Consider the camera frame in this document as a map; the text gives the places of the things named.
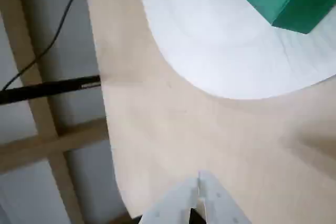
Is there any white paper plate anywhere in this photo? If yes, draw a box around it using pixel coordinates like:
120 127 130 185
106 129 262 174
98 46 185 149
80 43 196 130
138 0 336 101

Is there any grey beige pillar panel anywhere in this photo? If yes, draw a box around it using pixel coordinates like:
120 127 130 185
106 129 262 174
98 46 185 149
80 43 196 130
18 0 127 217

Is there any black metal rod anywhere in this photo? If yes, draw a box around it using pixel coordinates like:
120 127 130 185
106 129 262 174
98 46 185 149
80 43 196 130
0 76 102 105

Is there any wooden partition frame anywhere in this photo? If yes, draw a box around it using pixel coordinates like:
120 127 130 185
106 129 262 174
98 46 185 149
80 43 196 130
0 0 110 224

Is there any thin black background cable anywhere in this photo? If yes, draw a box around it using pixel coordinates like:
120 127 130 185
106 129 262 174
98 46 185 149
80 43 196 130
1 0 85 91

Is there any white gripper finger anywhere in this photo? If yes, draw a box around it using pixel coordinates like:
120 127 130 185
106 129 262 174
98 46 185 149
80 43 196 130
142 176 200 224
198 170 253 224

